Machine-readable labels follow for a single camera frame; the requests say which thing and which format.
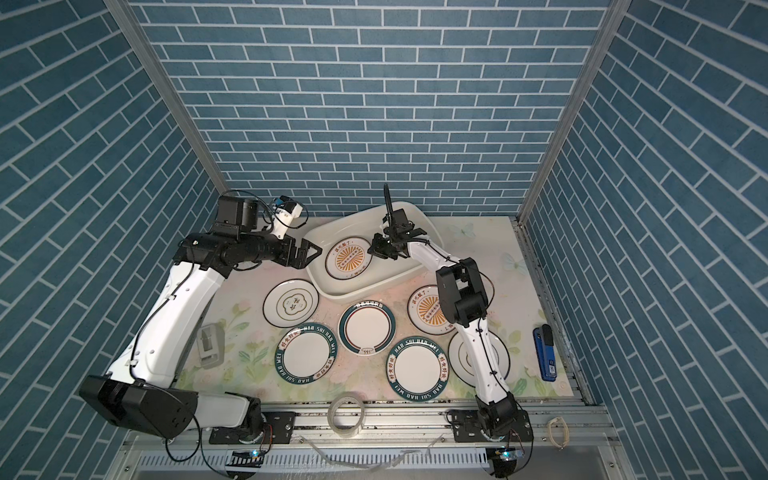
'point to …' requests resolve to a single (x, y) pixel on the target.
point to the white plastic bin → (384, 275)
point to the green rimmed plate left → (305, 354)
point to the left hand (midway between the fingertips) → (307, 244)
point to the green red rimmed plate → (367, 328)
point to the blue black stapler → (543, 339)
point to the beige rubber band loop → (566, 431)
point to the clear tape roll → (331, 415)
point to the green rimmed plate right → (417, 368)
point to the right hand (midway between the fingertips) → (365, 247)
